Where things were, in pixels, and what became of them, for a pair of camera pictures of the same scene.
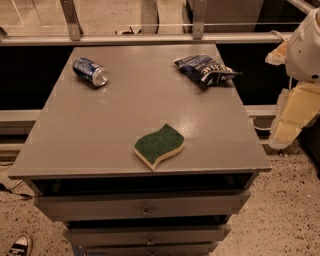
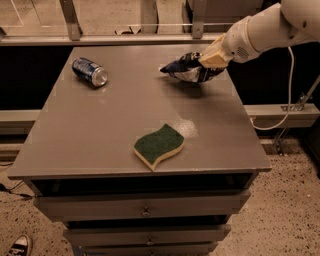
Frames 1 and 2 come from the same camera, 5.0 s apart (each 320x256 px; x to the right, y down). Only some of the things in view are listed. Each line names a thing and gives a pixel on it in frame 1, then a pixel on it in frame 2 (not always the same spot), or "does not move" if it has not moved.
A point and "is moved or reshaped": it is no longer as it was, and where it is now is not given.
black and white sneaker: x=19 y=247 does not move
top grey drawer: x=196 y=204 does not move
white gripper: x=306 y=53 → x=237 y=41
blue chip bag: x=205 y=71 is moved or reshaped
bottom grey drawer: x=149 y=249 does not move
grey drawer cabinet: x=83 y=169 does not move
